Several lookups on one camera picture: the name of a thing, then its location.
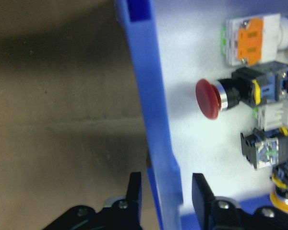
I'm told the blue bin with button switches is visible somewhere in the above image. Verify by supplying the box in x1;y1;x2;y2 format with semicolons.
114;0;288;230

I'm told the red button with black block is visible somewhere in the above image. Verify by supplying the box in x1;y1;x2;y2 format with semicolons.
240;128;288;170

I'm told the red mushroom push button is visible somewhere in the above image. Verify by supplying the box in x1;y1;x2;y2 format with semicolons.
195;67;288;120

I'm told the white bodied push button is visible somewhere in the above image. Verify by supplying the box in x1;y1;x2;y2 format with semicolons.
252;97;288;131

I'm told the yellow push button switch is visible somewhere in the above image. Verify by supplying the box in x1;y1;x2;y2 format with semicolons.
269;165;288;214

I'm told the white switch with orange block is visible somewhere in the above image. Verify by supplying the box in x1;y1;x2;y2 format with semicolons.
220;13;288;67

